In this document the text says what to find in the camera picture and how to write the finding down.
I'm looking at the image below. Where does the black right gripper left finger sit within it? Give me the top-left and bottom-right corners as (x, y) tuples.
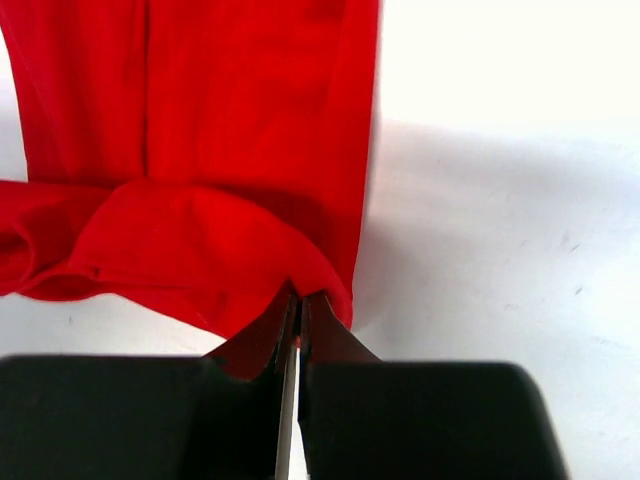
(1, 292), (295, 479)

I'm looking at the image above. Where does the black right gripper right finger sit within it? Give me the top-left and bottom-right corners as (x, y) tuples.
(298, 294), (568, 479)

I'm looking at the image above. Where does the red t shirt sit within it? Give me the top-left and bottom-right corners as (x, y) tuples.
(1, 1), (380, 337)

